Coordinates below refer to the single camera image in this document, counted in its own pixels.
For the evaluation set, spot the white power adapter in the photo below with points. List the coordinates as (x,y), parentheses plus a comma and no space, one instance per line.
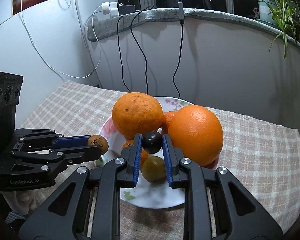
(111,8)

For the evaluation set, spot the stemmed mandarin orange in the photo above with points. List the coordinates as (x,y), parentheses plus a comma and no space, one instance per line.
(168,116)

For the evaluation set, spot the large round spotted orange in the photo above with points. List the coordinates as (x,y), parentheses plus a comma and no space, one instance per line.
(137,112)

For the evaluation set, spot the green plum fruit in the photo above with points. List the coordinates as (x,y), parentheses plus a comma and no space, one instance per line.
(153,169)

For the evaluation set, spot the brown longan fruit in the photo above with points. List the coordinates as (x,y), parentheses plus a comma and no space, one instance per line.
(100,142)

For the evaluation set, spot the white cabinet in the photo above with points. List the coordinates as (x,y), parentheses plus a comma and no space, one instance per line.
(45,45)

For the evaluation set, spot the dark grape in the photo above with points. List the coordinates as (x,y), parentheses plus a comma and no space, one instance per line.
(152,142)

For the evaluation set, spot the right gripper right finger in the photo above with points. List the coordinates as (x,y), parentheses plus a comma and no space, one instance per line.
(217,205)

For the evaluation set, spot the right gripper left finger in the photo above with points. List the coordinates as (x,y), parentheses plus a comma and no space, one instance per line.
(65,214)

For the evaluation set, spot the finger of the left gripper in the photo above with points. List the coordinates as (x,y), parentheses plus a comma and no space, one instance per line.
(67,141)
(72,154)

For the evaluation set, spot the large smooth oval orange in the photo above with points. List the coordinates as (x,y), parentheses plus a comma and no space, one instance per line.
(198,133)

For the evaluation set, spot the black power brick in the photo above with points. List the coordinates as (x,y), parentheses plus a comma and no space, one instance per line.
(126,9)

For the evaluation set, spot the floral white plate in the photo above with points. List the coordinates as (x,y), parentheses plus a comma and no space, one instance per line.
(149,195)

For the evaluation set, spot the spider plant in pot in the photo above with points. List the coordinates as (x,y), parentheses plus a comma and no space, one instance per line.
(286,15)

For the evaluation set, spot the grey windowsill mat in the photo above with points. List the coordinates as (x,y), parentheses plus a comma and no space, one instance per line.
(98,30)

